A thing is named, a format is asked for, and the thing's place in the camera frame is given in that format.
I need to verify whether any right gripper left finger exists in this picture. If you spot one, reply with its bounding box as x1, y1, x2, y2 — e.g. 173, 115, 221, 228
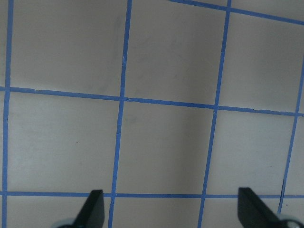
52, 189, 106, 228

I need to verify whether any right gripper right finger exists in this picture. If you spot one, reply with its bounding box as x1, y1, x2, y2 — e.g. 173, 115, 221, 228
237, 187, 304, 228

